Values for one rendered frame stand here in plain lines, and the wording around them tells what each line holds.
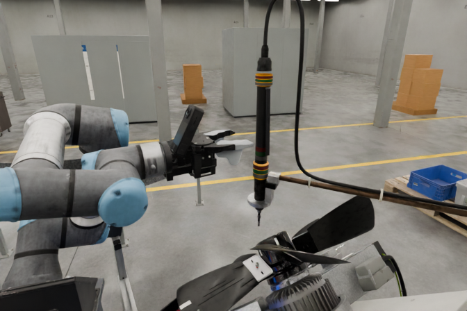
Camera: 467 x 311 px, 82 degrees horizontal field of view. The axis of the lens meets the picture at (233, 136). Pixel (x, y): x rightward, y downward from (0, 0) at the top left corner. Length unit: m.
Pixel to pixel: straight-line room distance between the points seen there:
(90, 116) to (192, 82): 8.12
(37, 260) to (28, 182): 0.61
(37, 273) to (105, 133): 0.47
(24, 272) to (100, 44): 6.08
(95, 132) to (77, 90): 6.26
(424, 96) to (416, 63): 0.93
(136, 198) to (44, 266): 0.64
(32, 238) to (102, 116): 0.46
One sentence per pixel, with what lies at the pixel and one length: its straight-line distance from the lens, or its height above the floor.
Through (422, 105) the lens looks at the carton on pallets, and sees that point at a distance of 9.05.
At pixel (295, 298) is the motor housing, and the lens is 0.92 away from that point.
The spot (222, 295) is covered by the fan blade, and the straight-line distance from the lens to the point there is 0.90.
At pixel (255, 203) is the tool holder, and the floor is 1.44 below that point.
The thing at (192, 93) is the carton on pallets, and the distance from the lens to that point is 8.95.
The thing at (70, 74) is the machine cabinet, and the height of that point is 1.23.
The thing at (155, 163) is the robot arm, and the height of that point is 1.63.
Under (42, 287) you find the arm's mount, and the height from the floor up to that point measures 1.23.
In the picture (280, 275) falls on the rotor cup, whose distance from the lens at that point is 0.94.
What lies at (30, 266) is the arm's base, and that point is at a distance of 1.06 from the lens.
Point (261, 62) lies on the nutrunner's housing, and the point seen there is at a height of 1.83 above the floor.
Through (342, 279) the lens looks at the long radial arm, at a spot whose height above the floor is 1.12.
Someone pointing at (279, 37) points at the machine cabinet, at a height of 2.03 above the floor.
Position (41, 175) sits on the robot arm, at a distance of 0.48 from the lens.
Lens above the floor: 1.87
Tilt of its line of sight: 19 degrees down
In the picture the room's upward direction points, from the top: straight up
